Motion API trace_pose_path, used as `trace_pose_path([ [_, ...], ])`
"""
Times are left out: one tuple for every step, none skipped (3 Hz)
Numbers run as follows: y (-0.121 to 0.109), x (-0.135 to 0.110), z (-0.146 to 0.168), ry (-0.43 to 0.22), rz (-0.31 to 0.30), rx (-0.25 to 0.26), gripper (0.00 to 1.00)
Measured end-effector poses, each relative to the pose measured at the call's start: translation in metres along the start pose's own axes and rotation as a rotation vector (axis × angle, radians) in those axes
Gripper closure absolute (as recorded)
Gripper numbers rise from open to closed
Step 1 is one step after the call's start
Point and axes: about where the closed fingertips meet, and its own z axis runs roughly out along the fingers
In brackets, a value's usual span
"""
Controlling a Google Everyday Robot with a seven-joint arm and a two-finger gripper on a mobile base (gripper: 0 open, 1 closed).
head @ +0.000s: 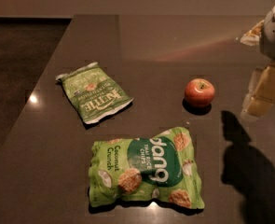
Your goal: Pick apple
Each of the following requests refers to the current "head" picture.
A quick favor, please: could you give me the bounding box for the red apple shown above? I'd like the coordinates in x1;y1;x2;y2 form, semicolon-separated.
185;78;215;108

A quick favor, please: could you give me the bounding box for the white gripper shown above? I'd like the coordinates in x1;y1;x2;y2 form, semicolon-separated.
241;6;275;118

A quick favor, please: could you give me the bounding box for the green Dang rice chips bag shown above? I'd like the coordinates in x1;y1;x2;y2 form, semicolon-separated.
89;127;204;209

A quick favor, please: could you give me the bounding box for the green Kettle chips bag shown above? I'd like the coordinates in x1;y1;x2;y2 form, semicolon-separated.
56;62;132;124

